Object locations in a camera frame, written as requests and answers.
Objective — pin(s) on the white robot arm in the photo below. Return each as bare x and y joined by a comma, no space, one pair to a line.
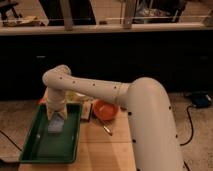
151,120

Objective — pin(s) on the small metal utensil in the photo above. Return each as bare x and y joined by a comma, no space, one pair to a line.
107,130

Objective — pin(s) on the blue sponge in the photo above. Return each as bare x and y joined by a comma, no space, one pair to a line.
56,124

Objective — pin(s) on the green plastic tray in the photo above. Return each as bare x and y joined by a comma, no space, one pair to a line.
42,147

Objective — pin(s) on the wooden block holder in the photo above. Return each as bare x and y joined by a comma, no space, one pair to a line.
86,110

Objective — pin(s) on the yellow-green object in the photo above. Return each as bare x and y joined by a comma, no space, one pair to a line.
73,97

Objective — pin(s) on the orange bowl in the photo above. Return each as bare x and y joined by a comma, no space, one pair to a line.
104,111

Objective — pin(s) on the black power adapter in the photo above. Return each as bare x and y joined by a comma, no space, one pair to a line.
201,100

